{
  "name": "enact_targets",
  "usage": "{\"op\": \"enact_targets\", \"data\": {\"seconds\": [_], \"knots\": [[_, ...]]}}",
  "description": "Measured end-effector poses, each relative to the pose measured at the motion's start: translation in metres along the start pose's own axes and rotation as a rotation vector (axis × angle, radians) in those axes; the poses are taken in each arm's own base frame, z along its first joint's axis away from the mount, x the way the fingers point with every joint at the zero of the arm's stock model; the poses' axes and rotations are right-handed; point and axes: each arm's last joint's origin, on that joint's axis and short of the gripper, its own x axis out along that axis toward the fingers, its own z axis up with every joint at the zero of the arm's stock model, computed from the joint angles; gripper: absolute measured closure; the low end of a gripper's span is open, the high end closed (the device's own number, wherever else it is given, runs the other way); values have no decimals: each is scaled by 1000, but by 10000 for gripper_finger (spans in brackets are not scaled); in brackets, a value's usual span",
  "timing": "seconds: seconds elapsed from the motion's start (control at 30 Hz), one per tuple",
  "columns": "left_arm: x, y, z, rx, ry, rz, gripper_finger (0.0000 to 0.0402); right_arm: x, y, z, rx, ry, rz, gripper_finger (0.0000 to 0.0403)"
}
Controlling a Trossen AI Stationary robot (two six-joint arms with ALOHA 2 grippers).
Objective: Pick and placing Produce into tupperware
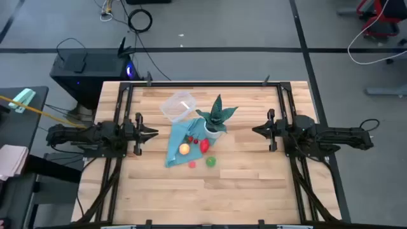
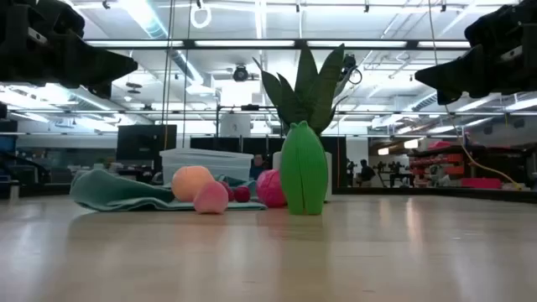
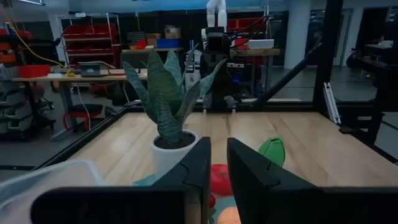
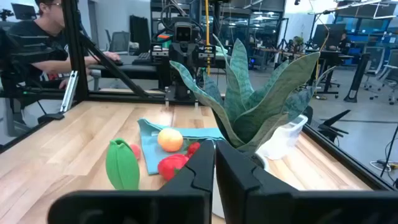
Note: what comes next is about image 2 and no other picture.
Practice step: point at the black frame bar with lights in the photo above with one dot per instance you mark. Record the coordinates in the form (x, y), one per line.
(189, 43)

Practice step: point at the small red strawberry toy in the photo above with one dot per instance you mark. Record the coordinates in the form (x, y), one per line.
(242, 194)
(230, 193)

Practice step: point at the black round camera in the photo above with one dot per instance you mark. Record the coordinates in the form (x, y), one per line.
(240, 73)

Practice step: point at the green snake plant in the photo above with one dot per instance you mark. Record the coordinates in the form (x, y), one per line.
(310, 96)

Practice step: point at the teal cloth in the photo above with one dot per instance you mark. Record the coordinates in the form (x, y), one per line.
(113, 191)

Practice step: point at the pink bin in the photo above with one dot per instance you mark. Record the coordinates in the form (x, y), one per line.
(482, 183)

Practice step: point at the black monitor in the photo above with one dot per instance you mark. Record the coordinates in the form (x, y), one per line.
(142, 142)

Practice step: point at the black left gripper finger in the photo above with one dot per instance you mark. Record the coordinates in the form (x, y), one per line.
(100, 67)
(102, 91)

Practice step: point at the person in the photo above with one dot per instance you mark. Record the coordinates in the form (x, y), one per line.
(257, 165)
(367, 173)

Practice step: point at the red storage shelf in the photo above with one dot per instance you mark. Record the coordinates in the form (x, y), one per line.
(453, 158)

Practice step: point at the pink peach toy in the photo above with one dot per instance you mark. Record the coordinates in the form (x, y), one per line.
(210, 199)

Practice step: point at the green ridged vegetable toy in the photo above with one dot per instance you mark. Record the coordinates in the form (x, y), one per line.
(304, 168)

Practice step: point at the clear plastic tupperware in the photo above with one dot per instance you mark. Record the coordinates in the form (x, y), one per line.
(210, 163)

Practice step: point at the orange peach toy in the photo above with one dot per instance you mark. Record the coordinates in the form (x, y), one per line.
(189, 182)

